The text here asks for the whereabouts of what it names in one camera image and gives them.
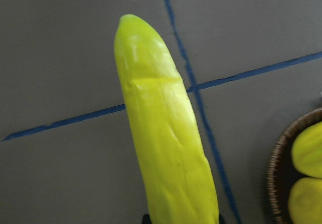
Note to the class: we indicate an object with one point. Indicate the brown wicker basket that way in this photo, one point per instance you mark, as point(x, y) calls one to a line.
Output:
point(281, 173)

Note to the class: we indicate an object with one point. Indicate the yellow bell pepper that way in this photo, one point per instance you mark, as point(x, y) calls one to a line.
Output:
point(304, 203)

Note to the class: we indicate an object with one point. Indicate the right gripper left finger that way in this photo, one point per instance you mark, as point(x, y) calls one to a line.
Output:
point(146, 219)

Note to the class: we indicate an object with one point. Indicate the lime yellow banana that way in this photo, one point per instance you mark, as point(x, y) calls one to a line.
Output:
point(177, 177)

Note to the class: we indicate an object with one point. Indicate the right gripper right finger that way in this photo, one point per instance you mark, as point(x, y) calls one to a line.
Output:
point(221, 220)

